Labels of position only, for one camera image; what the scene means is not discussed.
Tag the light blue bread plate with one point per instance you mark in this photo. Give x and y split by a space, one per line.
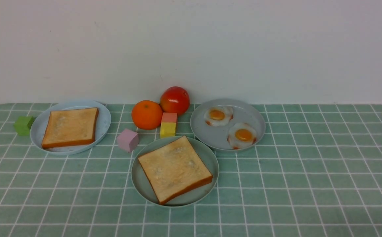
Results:
37 131

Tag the salmon pink block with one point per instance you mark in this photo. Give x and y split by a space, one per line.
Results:
169 117

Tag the fried egg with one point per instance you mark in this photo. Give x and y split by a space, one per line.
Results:
218 116
241 135

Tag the yellow block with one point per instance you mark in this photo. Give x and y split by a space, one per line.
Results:
167 129

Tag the front fried egg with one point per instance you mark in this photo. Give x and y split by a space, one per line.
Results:
241 135

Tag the green checked tablecloth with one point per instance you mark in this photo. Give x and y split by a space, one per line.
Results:
316 173

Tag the pink cube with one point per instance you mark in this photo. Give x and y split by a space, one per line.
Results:
127 140

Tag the orange fruit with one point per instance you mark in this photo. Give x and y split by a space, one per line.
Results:
147 115

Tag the back fried egg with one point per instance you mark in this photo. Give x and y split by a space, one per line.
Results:
218 116

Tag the green cube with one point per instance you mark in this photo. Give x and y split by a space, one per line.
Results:
23 125

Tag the mint green centre plate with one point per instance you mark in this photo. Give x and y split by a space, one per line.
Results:
141 184

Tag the red tomato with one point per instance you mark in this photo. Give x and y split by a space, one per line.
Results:
175 100

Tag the grey egg plate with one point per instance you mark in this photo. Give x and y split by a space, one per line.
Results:
216 137

